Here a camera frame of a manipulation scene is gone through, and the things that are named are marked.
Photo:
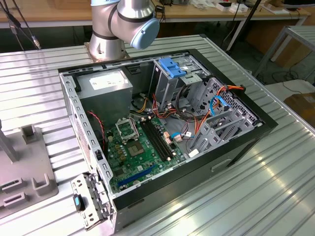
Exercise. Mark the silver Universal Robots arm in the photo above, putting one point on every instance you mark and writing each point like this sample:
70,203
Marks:
118,22

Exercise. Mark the grey metal disk bay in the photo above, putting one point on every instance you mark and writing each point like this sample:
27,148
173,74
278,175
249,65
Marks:
211,142

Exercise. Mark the black RAM slot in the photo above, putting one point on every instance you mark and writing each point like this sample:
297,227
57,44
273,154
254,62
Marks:
154,140
161,140
165,140
157,140

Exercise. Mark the grey metal optical drive cage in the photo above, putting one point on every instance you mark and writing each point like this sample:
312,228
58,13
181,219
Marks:
167,91

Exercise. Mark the CPU socket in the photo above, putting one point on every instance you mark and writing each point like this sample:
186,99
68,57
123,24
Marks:
135,149

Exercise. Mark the green motherboard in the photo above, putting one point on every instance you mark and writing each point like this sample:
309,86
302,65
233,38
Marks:
145,164

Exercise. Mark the white paper label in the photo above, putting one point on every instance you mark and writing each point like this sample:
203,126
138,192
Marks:
194,153

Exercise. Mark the blue plastic drive latch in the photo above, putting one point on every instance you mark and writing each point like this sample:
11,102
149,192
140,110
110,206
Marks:
172,68

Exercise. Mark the grey power supply unit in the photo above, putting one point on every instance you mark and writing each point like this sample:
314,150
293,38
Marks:
105,98

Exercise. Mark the blue expansion slot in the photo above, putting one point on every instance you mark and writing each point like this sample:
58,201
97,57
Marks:
136,175

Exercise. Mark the black open PC case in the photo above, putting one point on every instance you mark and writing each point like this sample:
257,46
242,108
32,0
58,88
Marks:
172,194

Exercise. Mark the black blue latch tab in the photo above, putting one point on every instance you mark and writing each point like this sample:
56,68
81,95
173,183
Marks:
78,202

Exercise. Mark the white box with dark lid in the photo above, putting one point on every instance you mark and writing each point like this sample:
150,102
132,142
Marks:
222,6

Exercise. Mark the grey parts rack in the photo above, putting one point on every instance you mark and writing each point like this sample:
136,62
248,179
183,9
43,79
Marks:
27,157

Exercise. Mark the plain white box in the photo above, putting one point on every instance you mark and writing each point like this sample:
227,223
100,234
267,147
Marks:
238,8

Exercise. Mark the wooden desk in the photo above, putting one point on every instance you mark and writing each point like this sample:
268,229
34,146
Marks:
61,9

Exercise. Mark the black stand pole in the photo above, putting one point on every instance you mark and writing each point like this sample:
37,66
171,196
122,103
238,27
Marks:
253,9

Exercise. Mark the brown cardboard box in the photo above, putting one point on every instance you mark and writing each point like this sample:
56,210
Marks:
302,103

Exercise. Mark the metal expansion slot bracket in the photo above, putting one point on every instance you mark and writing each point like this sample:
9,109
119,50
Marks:
91,196

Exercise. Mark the white metal table frame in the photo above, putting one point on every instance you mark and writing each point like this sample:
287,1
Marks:
302,32

